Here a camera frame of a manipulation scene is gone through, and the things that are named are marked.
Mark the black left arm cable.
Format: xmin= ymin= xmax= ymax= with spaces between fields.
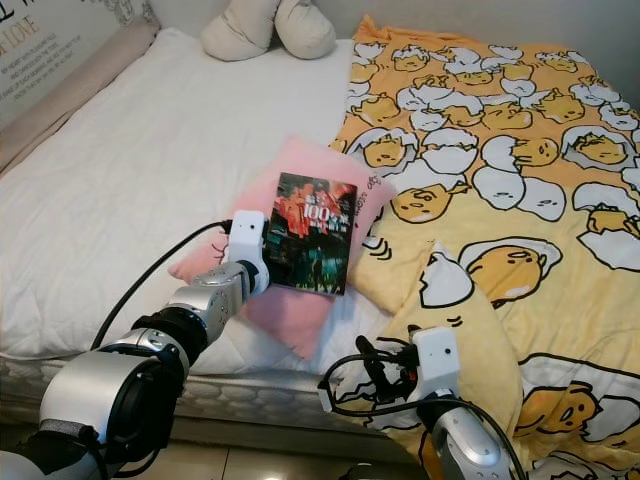
xmin=88 ymin=219 xmax=233 ymax=353

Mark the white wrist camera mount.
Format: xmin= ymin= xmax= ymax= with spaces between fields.
xmin=226 ymin=209 xmax=271 ymax=294
xmin=409 ymin=325 xmax=464 ymax=402

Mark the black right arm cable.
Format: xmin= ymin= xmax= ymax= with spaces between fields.
xmin=317 ymin=343 xmax=427 ymax=418

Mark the beige padded bed side rail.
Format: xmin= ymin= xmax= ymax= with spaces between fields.
xmin=0 ymin=18 xmax=161 ymax=171

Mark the yellow egg cartoon blanket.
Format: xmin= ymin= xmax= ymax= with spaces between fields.
xmin=335 ymin=14 xmax=640 ymax=480

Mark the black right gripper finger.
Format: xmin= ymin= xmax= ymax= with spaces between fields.
xmin=354 ymin=335 xmax=391 ymax=393

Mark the pink pillow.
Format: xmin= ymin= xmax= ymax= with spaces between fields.
xmin=170 ymin=135 xmax=397 ymax=362

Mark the cream plush toy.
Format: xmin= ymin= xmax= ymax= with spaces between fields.
xmin=200 ymin=0 xmax=339 ymax=62

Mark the wall lettering sticker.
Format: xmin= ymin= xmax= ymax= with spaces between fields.
xmin=0 ymin=0 xmax=91 ymax=96

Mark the dark red cover book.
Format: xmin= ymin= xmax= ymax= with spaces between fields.
xmin=267 ymin=171 xmax=357 ymax=297

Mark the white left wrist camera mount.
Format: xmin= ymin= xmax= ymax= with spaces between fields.
xmin=226 ymin=209 xmax=271 ymax=294

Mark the white quilted mattress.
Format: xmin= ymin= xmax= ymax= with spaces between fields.
xmin=0 ymin=26 xmax=361 ymax=406

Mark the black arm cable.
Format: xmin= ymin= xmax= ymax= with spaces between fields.
xmin=317 ymin=343 xmax=427 ymax=418
xmin=88 ymin=219 xmax=233 ymax=353

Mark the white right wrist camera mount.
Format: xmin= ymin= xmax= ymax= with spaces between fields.
xmin=409 ymin=325 xmax=464 ymax=402

